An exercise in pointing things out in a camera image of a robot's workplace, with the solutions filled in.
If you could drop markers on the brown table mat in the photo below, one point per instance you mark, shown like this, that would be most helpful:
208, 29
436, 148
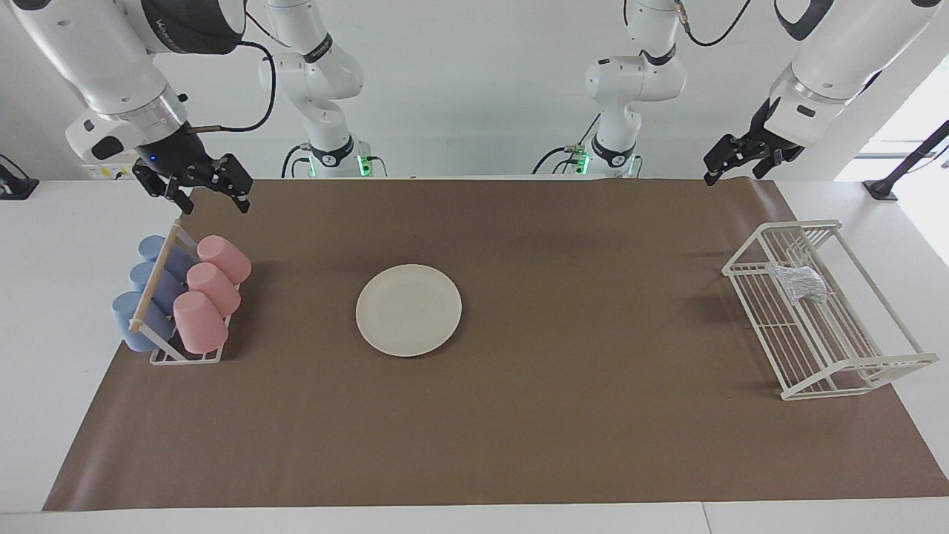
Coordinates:
556, 430

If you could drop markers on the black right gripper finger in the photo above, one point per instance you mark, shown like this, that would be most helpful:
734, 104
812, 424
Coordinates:
163, 184
237, 182

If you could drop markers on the cream round plate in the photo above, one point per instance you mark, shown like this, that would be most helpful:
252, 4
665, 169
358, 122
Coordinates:
408, 310

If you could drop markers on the pink plastic cup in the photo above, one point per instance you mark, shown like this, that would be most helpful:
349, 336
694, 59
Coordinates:
215, 289
225, 258
199, 322

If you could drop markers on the black stand with clamp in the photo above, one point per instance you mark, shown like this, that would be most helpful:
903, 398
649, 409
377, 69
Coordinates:
908, 163

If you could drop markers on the white cup holder rack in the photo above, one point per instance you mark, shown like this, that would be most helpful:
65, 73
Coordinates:
154, 285

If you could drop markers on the white wall socket box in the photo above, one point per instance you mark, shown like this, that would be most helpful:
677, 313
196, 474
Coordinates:
104, 172

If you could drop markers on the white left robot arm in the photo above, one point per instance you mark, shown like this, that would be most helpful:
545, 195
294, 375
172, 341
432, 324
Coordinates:
845, 52

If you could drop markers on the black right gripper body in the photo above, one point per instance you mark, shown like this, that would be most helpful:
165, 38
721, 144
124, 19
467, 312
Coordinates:
174, 152

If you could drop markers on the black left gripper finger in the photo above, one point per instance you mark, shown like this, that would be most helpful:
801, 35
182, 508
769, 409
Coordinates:
769, 163
726, 156

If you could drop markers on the blue plastic cup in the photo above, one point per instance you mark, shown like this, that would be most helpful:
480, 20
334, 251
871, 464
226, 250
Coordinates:
144, 276
127, 319
153, 246

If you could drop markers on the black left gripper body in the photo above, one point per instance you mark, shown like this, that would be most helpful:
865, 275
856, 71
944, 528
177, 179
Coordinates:
775, 137

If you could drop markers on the black table clamp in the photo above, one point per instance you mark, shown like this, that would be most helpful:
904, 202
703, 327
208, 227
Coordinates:
15, 185

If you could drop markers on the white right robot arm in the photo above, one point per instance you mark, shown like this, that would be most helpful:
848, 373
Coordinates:
111, 59

